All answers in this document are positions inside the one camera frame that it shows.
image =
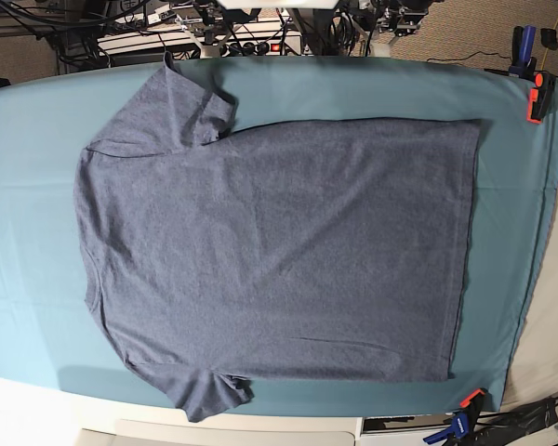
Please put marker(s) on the blue-grey heathered T-shirt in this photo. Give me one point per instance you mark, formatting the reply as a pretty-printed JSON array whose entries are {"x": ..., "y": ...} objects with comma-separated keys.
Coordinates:
[{"x": 321, "y": 250}]

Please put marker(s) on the teal table cloth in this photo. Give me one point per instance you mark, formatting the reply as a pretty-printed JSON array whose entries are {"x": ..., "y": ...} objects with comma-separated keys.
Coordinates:
[{"x": 49, "y": 339}]

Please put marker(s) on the orange black clamp bottom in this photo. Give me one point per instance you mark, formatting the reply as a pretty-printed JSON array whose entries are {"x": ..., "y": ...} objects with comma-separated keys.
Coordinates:
[{"x": 473, "y": 404}]

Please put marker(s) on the blue spring clamp bottom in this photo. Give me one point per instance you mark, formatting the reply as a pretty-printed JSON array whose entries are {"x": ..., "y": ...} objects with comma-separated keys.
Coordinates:
[{"x": 458, "y": 429}]

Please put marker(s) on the blue spring clamp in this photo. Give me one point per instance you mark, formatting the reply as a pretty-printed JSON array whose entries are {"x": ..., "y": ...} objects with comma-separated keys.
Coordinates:
[
  {"x": 523, "y": 64},
  {"x": 458, "y": 429}
]

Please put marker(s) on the orange black clamp right edge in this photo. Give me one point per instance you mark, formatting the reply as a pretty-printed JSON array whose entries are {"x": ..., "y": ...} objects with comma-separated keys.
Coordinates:
[{"x": 540, "y": 97}]

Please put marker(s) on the blue spring clamp top right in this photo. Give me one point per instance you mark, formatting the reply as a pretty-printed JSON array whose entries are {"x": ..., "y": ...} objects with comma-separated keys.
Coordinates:
[{"x": 523, "y": 64}]

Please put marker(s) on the white power strip red switch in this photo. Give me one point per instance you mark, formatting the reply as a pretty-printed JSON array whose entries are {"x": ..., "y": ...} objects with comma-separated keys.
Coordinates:
[{"x": 289, "y": 45}]

